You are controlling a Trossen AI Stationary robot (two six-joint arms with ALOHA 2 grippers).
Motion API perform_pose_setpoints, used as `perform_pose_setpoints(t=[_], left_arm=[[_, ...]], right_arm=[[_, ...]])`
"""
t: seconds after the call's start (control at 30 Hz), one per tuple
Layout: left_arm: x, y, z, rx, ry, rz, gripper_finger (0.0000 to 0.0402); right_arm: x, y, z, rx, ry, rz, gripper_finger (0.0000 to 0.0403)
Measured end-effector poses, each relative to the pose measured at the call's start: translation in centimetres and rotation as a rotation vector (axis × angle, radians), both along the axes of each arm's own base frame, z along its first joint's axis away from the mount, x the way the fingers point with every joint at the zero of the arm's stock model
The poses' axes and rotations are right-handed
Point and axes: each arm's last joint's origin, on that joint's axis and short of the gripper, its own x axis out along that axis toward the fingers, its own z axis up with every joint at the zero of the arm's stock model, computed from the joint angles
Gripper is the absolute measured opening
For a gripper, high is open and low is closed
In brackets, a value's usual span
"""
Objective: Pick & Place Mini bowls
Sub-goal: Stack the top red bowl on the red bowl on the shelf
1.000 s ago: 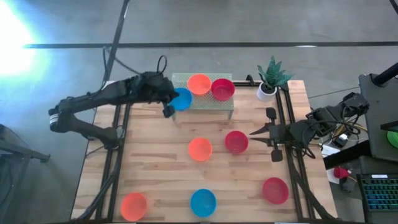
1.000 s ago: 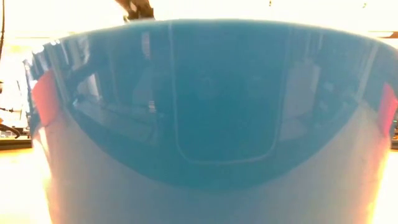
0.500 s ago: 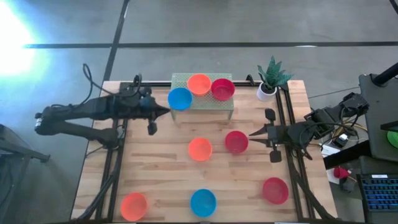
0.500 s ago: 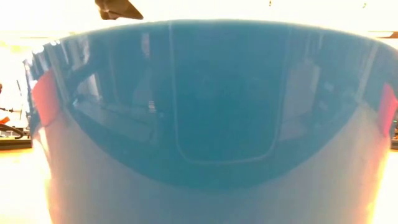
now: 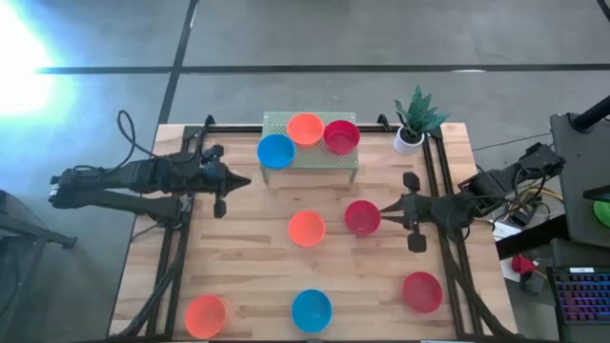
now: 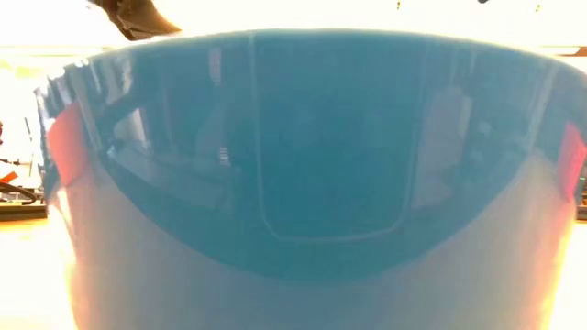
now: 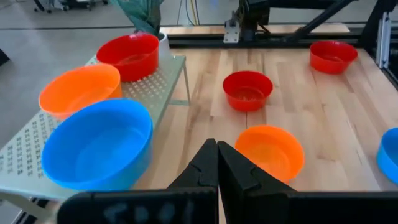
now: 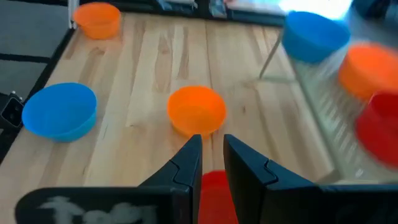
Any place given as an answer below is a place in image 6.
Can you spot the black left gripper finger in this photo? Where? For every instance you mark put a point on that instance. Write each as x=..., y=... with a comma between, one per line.
x=137, y=20

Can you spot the blue mini bowl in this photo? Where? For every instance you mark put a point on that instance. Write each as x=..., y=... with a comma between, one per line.
x=321, y=137

